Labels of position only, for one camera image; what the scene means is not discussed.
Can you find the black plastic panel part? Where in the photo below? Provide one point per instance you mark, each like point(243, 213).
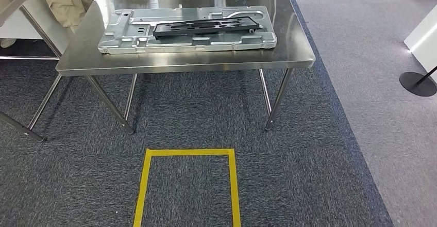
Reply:
point(160, 32)

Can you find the stainless steel workbench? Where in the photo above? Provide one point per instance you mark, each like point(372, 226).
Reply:
point(187, 61)

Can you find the stamped silver metal plate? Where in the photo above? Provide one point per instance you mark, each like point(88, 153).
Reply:
point(119, 41)

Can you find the person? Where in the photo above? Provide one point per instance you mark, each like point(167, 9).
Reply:
point(65, 3)

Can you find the black stanchion base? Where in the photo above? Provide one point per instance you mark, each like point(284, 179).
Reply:
point(416, 85)

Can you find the white block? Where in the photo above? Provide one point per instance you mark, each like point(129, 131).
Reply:
point(426, 37)

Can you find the person's shoe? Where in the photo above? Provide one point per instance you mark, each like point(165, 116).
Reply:
point(7, 43)

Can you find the steel side table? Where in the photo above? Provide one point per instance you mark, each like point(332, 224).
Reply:
point(13, 3)

